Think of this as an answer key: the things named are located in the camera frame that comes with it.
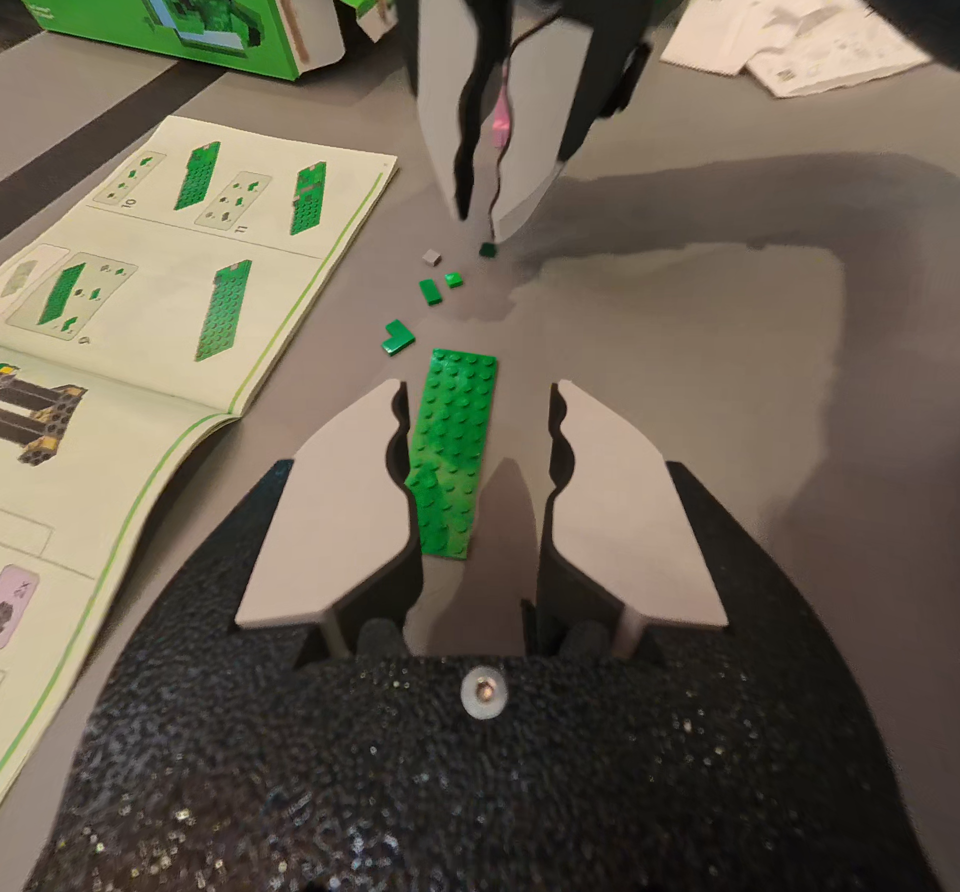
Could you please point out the white printed paper bag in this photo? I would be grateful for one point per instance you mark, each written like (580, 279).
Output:
(847, 59)
(720, 22)

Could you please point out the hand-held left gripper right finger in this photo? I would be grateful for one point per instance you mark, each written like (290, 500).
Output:
(637, 532)

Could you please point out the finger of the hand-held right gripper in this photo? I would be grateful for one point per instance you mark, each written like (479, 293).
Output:
(442, 67)
(547, 104)

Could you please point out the green toy set box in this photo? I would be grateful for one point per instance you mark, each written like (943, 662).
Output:
(112, 14)

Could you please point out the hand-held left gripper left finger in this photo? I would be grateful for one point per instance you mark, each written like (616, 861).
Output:
(330, 524)

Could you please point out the green corner shaped tile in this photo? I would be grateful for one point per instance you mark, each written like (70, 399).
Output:
(394, 341)

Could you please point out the pink brick pig figure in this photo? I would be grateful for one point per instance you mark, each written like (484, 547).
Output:
(500, 123)

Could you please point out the green oblong tile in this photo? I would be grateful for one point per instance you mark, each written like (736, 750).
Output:
(430, 292)

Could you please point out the pale green instruction booklet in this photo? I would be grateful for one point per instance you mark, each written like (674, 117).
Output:
(150, 419)

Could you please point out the large green studded plate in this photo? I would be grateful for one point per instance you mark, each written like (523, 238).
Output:
(454, 442)

